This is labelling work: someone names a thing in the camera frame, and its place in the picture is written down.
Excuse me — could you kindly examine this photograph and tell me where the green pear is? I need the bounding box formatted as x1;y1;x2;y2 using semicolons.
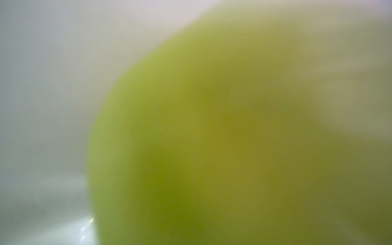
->
87;1;392;245

